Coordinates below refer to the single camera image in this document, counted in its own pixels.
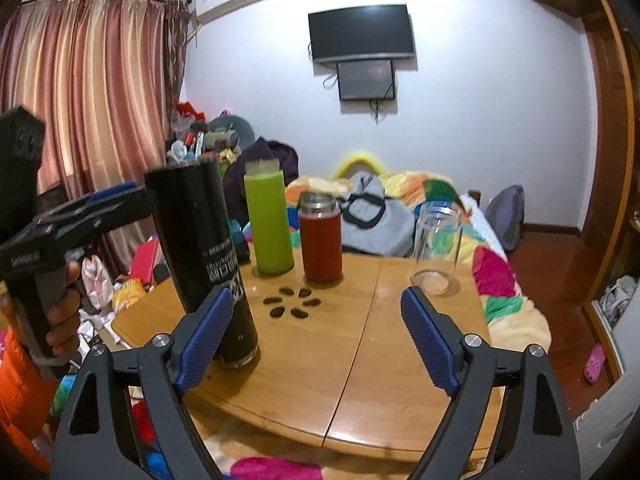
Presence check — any black thermos bottle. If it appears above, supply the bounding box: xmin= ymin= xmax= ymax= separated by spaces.
xmin=144 ymin=159 xmax=258 ymax=368

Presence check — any orange sleeve forearm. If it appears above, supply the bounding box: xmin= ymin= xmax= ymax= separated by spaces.
xmin=1 ymin=328 xmax=58 ymax=479

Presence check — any person's left hand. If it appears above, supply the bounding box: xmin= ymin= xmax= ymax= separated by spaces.
xmin=1 ymin=262 xmax=80 ymax=356

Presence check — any pink croc shoe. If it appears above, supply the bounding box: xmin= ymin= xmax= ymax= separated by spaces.
xmin=584 ymin=344 xmax=606 ymax=385

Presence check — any green basket of clutter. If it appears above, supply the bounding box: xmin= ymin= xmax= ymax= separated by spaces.
xmin=165 ymin=102 xmax=256 ymax=172

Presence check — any pink striped curtain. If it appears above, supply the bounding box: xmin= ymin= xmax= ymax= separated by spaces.
xmin=0 ymin=0 xmax=194 ymax=281

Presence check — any colourful patchwork quilt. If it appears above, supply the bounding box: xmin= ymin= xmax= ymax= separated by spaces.
xmin=285 ymin=171 xmax=552 ymax=351

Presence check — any dark purple jacket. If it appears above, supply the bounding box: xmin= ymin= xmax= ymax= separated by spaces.
xmin=222 ymin=136 xmax=299 ymax=226

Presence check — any green tall bottle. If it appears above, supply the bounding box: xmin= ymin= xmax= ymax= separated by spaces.
xmin=244 ymin=158 xmax=294 ymax=275

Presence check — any red thermos bottle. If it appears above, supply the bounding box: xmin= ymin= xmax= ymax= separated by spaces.
xmin=297 ymin=191 xmax=343 ymax=283

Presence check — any grey backpack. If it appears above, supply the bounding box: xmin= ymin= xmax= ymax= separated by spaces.
xmin=485 ymin=184 xmax=525 ymax=252

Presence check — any clear glass jar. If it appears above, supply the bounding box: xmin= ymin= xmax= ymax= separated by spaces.
xmin=411 ymin=200 xmax=462 ymax=296

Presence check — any yellow curved foam pillow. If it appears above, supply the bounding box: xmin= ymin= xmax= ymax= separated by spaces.
xmin=334 ymin=152 xmax=386 ymax=179

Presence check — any grey black-patterned garment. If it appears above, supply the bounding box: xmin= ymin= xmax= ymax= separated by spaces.
xmin=337 ymin=171 xmax=416 ymax=257

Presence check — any wooden wardrobe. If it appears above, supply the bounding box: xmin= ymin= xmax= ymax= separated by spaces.
xmin=506 ymin=0 xmax=640 ymax=386

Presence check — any small wall monitor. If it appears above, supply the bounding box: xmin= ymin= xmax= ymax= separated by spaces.
xmin=337 ymin=60 xmax=396 ymax=101

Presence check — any large wall television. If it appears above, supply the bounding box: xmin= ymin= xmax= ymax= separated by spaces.
xmin=308 ymin=4 xmax=416 ymax=62

